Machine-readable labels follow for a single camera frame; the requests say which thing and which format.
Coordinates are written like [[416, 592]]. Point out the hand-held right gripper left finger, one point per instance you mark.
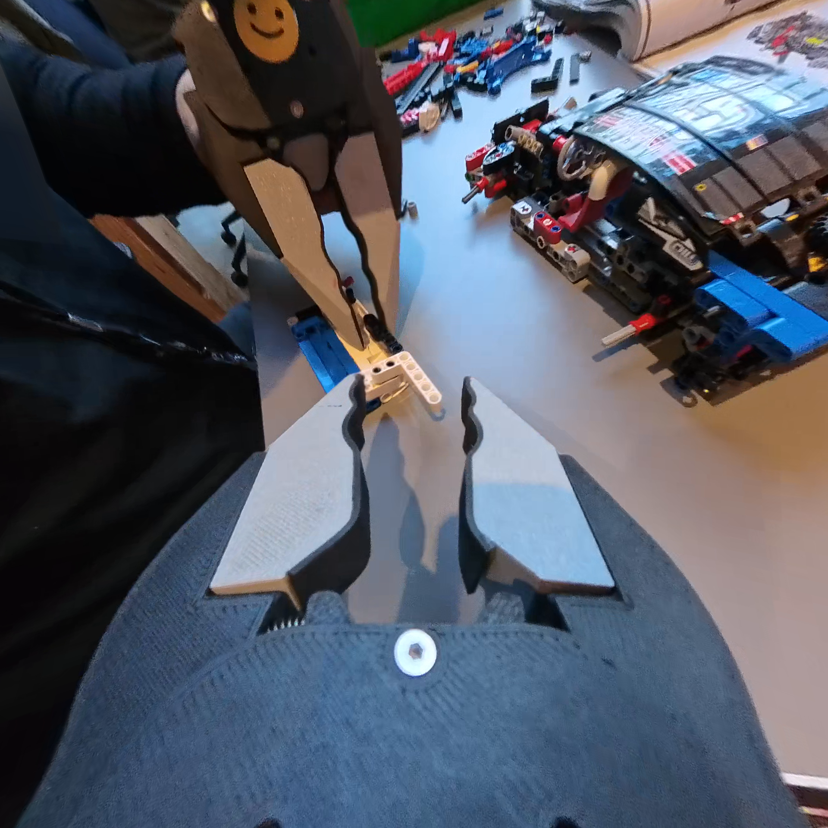
[[291, 511]]

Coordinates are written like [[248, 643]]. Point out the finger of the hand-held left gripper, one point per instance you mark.
[[375, 220], [297, 226]]

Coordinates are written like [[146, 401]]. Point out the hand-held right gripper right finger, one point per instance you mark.
[[537, 517]]

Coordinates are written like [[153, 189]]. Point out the blue white brick assembly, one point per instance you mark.
[[330, 356]]

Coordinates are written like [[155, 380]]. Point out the white angled brick beam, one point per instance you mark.
[[414, 378]]

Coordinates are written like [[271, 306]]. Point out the person's left forearm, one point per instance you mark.
[[97, 129]]

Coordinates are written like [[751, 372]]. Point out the person's left hand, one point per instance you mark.
[[187, 110]]

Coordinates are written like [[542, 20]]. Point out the black mesh office chair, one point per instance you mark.
[[236, 246]]

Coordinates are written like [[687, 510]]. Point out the green plastic bin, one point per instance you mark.
[[401, 19]]

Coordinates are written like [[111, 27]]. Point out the person's trousers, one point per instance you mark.
[[239, 330]]

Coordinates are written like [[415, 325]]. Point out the pile of loose bricks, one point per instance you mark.
[[453, 58]]

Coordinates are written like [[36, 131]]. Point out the person's black jacket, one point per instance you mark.
[[97, 453]]

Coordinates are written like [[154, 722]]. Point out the black angled brick beam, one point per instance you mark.
[[548, 76]]

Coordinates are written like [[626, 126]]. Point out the dark grey short beam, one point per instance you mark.
[[575, 68]]

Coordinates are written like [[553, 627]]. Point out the brick race car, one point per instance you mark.
[[679, 213]]

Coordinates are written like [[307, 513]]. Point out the building instruction booklet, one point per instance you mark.
[[679, 26]]

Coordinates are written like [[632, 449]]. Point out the holographic sticker sheet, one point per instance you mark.
[[808, 799]]

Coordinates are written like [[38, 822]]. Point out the wooden furniture frame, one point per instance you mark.
[[168, 259]]

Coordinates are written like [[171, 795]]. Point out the blue curved brick frame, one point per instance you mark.
[[517, 64]]

